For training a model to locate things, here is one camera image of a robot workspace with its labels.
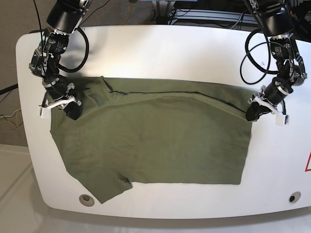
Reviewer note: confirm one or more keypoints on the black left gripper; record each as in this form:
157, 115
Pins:
275, 93

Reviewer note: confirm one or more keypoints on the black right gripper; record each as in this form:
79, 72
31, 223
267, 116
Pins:
56, 87

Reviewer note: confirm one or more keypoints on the olive green T-shirt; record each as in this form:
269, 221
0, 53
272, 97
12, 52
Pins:
153, 131

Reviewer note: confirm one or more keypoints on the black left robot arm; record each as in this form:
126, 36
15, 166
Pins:
275, 22

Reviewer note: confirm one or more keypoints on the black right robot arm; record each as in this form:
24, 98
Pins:
63, 20

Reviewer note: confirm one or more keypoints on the red triangle sticker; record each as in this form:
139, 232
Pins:
308, 165

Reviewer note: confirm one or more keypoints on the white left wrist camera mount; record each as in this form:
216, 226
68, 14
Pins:
279, 111

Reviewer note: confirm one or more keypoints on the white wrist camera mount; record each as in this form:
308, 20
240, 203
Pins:
45, 109
279, 111

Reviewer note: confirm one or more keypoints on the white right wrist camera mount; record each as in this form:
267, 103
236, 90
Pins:
45, 109

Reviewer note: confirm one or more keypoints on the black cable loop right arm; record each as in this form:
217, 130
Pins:
78, 55

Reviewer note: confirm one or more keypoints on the left table cable grommet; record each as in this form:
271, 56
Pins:
86, 200

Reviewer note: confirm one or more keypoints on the table cable grommet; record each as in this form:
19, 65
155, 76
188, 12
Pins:
294, 197
86, 200

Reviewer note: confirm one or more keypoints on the right table cable grommet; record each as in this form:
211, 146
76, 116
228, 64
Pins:
294, 197

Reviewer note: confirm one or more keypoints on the aluminium frame rail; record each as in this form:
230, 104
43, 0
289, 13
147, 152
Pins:
215, 16

